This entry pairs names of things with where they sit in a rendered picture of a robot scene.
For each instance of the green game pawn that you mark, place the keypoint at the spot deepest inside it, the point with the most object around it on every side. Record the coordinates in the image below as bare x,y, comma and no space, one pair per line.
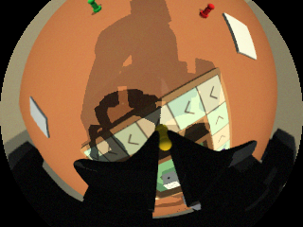
95,6

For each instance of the yellow game pawn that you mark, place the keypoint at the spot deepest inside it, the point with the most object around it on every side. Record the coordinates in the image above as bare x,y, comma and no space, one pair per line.
164,143

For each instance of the red game pawn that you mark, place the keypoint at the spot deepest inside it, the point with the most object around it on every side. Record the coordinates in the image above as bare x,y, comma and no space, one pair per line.
207,10

